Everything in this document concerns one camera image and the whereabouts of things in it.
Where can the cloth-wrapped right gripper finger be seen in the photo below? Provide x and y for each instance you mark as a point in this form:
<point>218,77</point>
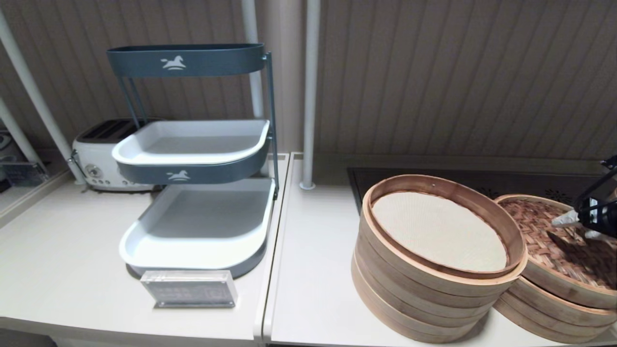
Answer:
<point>593,234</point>
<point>568,220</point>

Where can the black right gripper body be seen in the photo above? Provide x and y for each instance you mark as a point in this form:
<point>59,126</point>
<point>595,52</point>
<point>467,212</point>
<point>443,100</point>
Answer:
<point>602,217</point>

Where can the woven bamboo steamer lid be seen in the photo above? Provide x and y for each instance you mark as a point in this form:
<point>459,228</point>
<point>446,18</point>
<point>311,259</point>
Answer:
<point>535,226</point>

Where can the bamboo steamer basket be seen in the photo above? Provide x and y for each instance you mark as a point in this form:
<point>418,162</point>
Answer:
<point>424,333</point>
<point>554,327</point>
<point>434,184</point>
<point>424,311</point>

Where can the cream steamer liner cloth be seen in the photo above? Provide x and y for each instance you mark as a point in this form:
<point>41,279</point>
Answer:
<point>438,231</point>

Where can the black induction cooktop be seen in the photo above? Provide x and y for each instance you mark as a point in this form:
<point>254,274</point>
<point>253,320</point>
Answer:
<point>530,185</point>

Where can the white upright support pole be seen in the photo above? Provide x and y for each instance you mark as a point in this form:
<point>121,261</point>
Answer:
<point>250,24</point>
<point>311,96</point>

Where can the grey square plastic tray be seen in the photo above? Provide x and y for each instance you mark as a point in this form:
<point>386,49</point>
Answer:
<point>202,217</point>

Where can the teal and white rack tray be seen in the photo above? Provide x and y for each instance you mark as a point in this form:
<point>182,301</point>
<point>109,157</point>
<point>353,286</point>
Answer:
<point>217,62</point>
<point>193,144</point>

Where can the clear acrylic warning sign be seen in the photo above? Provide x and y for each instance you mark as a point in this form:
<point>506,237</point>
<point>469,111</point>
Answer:
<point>188,291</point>

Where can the white retro toaster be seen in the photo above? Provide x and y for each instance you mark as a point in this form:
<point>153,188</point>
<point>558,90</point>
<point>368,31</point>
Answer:
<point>96,159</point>

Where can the small dark acrylic sign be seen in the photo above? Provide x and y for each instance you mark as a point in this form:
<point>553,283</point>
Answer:
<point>24,174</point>

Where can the white slanted support pole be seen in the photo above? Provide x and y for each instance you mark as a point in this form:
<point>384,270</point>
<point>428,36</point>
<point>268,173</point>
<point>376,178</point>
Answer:
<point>14,130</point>
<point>33,91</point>

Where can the teal metal rack frame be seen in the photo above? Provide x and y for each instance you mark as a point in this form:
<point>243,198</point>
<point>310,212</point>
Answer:
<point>271,106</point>

